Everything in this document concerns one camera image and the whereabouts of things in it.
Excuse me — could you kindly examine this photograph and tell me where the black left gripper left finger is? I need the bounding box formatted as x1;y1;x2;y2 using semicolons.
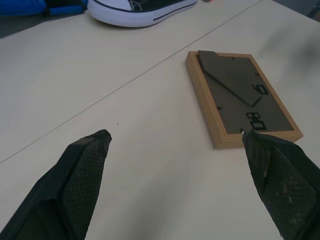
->
0;129;112;240

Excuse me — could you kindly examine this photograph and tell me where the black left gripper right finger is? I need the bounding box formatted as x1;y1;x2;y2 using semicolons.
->
241;129;320;240

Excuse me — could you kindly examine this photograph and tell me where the wooden framed grey clock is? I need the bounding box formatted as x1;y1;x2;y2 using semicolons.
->
185;50;304;150

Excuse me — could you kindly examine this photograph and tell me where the blue fabric bag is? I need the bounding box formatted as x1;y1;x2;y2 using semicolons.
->
0;0;90;17

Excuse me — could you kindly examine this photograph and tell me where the black and white sneaker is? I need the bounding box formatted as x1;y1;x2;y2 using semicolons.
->
87;0;198;28

